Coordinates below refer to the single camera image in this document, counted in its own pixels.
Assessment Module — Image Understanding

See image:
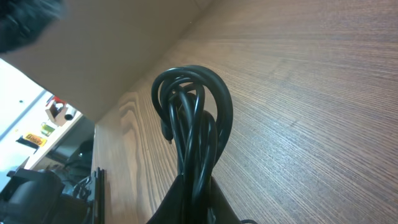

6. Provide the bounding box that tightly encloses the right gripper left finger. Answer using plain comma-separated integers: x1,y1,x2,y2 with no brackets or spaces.
147,175,186,224

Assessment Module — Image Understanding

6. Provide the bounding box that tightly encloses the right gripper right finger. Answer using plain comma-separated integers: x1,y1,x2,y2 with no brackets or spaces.
208,177,241,224

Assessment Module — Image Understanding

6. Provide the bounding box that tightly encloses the black usb cable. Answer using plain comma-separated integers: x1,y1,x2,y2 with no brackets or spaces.
150,64,259,224

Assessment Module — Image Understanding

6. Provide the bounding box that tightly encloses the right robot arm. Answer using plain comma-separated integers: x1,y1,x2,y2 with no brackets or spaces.
1,167,241,224

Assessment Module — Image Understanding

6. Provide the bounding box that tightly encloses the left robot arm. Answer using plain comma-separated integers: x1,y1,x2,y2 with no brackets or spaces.
1,0,65,54

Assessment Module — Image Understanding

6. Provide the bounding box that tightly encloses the yellow label sticker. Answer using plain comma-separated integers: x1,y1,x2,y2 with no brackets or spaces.
23,133,47,147

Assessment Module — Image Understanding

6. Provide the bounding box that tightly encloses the red tape dispenser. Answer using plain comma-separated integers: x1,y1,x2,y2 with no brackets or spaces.
45,95,68,127

